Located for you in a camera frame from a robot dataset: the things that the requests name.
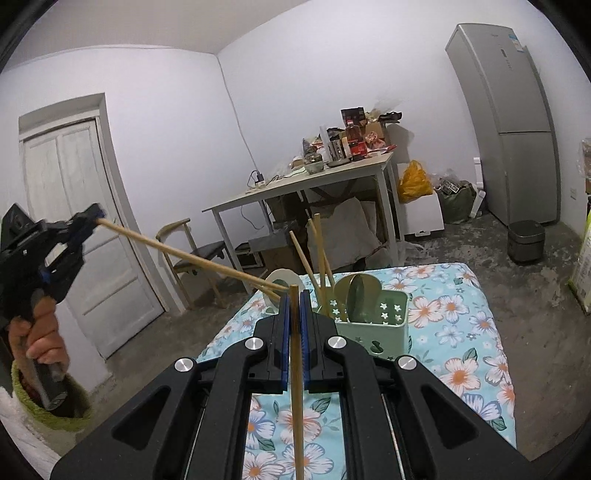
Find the white plastic panel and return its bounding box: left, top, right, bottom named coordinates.
left=471, top=157, right=488, bottom=219

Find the white storage box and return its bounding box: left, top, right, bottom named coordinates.
left=399, top=188, right=445, bottom=239

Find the yellow plastic bag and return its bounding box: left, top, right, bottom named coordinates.
left=398, top=160, right=435, bottom=204

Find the green perforated utensil holder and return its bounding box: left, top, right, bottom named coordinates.
left=315, top=277, right=411, bottom=365

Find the grey rice cooker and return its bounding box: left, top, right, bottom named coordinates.
left=508, top=220, right=546, bottom=265

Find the person's left hand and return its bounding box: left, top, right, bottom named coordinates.
left=8, top=298, right=71, bottom=377

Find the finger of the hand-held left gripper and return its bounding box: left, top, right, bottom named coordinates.
left=39, top=226, right=94, bottom=300
left=44, top=204, right=105, bottom=234

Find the long grey table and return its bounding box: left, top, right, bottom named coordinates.
left=202, top=151, right=402, bottom=296

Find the floral blue blanket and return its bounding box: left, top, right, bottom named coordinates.
left=196, top=262, right=517, bottom=480

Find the white and yellow rice bag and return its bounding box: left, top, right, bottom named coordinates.
left=568, top=210, right=591, bottom=317

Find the wall power cable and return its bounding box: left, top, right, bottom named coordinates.
left=220, top=55, right=261, bottom=175

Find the grey metal box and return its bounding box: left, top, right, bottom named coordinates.
left=248, top=231, right=301, bottom=269

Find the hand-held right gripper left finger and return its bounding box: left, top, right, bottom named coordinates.
left=50, top=295, right=293, bottom=480

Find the green cloth bag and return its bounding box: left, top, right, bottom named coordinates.
left=436, top=178, right=477, bottom=225

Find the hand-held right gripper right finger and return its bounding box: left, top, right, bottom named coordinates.
left=299, top=290, right=539, bottom=480

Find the wooden chair with dark seat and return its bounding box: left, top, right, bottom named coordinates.
left=156, top=218, right=232, bottom=310

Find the white plastic rice spoon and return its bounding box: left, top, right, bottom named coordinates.
left=267, top=269, right=302, bottom=308

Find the small brown cardboard box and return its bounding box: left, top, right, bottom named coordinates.
left=268, top=194, right=308, bottom=222

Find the pale plastic soup ladle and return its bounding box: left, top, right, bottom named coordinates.
left=347, top=274, right=383, bottom=323

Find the person's left forearm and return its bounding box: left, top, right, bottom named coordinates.
left=0, top=360, right=93, bottom=480

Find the white sack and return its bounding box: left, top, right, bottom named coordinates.
left=318, top=198, right=386, bottom=271

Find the silver refrigerator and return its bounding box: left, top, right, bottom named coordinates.
left=444, top=23, right=561, bottom=227

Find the pile of food packages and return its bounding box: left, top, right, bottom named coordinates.
left=290, top=106, right=403, bottom=175

